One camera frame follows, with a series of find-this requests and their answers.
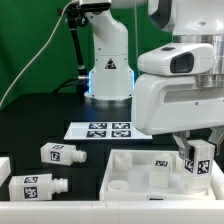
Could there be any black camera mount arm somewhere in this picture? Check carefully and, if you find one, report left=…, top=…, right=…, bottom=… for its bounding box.
left=53, top=2, right=89, bottom=94

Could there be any black cable at base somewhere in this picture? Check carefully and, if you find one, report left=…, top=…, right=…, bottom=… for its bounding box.
left=51, top=77, right=88, bottom=94

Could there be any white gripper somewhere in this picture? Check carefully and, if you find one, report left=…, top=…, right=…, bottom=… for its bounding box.
left=131, top=74, right=224, bottom=160

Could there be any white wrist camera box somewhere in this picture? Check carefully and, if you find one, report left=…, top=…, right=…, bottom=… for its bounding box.
left=137, top=43, right=214, bottom=76

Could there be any white left rail block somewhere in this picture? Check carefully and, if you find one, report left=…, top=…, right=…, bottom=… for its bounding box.
left=0, top=157, right=11, bottom=187

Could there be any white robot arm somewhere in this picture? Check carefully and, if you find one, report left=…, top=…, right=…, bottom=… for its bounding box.
left=80, top=0, right=224, bottom=159

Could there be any white square tabletop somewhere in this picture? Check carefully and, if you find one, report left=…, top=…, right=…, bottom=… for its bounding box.
left=99, top=149, right=224, bottom=201

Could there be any grey cable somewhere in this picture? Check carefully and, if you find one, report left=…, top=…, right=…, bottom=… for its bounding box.
left=0, top=0, right=81, bottom=109

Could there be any white front rail fence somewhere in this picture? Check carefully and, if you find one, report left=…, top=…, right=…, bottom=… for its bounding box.
left=0, top=201, right=224, bottom=224

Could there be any white marker tag sheet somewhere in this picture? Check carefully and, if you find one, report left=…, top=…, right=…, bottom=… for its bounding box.
left=64, top=122, right=152, bottom=140

